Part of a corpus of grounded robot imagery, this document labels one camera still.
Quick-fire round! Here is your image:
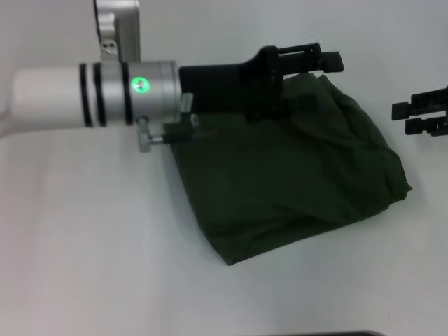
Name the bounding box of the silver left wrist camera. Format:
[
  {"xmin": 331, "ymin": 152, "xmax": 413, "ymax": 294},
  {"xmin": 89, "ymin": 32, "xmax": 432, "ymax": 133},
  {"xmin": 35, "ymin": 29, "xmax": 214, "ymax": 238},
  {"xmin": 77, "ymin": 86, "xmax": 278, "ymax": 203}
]
[{"xmin": 92, "ymin": 0, "xmax": 142, "ymax": 67}]

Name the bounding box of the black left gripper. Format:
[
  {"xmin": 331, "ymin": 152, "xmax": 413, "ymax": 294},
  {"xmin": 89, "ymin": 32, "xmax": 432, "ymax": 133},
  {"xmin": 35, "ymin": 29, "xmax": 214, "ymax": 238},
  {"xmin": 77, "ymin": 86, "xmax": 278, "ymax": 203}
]
[{"xmin": 177, "ymin": 41, "xmax": 347, "ymax": 124}]

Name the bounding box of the left gripper cable with plug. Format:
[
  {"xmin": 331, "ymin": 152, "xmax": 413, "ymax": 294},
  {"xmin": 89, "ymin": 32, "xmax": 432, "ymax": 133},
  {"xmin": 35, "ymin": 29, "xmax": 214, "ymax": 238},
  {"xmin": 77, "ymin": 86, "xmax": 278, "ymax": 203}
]
[{"xmin": 150, "ymin": 113, "xmax": 222, "ymax": 144}]

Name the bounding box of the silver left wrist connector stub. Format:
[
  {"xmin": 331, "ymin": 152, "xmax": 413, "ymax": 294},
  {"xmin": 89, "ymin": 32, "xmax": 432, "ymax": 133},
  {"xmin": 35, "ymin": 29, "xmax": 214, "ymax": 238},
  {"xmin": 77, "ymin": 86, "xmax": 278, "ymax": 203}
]
[{"xmin": 135, "ymin": 117, "xmax": 152, "ymax": 154}]

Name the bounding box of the dark green FREE t-shirt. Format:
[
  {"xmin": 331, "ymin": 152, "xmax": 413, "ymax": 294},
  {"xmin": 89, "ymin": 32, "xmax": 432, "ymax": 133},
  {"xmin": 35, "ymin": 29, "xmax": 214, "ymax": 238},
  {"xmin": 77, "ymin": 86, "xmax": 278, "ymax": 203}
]
[{"xmin": 167, "ymin": 71, "xmax": 414, "ymax": 267}]

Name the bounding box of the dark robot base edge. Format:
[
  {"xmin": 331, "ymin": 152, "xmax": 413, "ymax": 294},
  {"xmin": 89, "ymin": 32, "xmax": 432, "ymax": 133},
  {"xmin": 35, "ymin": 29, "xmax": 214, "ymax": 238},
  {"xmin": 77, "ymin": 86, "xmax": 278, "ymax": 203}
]
[{"xmin": 327, "ymin": 330, "xmax": 386, "ymax": 336}]

